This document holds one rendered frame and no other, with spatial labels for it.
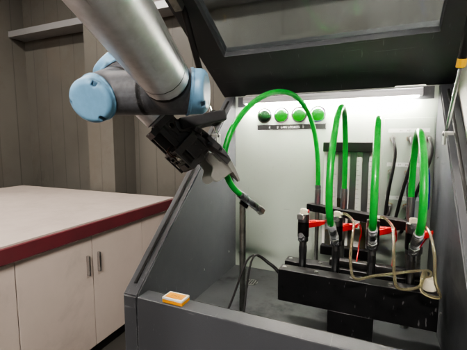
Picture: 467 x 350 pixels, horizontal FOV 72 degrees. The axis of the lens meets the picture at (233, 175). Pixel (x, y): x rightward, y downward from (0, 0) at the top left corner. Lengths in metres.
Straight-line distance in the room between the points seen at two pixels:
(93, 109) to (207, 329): 0.47
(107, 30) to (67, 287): 1.73
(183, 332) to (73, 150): 3.27
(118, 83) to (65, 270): 1.49
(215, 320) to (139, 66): 0.49
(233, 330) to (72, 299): 1.45
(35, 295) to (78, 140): 2.22
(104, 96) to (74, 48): 3.37
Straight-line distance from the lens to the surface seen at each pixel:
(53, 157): 4.10
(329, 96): 1.06
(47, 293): 1.92
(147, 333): 0.81
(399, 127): 1.07
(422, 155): 0.69
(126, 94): 0.56
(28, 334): 1.93
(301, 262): 0.85
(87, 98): 0.57
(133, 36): 0.38
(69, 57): 3.94
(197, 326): 0.72
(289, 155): 1.11
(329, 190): 0.64
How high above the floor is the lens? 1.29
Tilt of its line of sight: 6 degrees down
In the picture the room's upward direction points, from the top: straight up
